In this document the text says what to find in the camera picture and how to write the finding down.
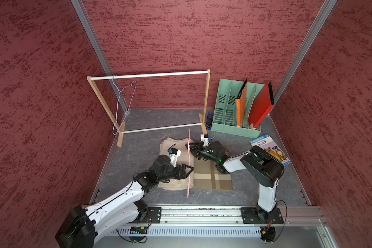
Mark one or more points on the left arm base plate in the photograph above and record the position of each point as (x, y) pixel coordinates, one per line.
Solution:
(150, 215)

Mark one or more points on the orange folder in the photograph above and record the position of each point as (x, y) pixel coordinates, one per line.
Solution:
(241, 103)

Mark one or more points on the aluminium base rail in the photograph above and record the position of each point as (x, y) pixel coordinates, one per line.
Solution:
(204, 215)

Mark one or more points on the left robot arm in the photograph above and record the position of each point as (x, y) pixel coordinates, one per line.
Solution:
(85, 226)

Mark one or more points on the dog picture book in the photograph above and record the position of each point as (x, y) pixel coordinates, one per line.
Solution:
(267, 143)

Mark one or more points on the pink plastic hanger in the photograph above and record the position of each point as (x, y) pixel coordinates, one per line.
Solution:
(189, 158)

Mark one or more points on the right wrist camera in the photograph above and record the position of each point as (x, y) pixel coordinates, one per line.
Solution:
(205, 139)

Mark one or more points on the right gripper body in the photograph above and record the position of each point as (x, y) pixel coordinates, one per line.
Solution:
(203, 149)

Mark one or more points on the wooden clothes rack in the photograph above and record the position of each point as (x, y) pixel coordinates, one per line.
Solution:
(154, 90)

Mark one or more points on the red folder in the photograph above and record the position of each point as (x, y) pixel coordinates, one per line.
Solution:
(262, 105)

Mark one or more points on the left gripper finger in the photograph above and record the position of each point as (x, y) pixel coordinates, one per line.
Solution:
(184, 176)
(187, 169)

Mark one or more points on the beige wool scarf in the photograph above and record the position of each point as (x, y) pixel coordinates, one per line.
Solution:
(184, 158)

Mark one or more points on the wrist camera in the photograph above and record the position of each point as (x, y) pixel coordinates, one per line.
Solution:
(205, 139)
(174, 154)

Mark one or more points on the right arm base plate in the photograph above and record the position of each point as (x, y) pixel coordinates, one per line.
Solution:
(259, 216)

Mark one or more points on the brown plaid scarf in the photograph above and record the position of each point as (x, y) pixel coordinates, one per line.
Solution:
(207, 177)

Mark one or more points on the black blue remote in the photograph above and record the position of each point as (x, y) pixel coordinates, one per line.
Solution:
(209, 121)

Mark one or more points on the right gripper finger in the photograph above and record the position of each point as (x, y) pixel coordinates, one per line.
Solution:
(193, 152)
(193, 145)

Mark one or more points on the green file organizer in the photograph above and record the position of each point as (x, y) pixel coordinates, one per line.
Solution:
(225, 117)

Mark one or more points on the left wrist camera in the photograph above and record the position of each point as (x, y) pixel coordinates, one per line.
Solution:
(174, 154)

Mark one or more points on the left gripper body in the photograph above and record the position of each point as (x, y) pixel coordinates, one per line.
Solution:
(176, 172)

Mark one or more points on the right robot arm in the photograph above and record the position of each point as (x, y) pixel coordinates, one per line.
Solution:
(264, 167)

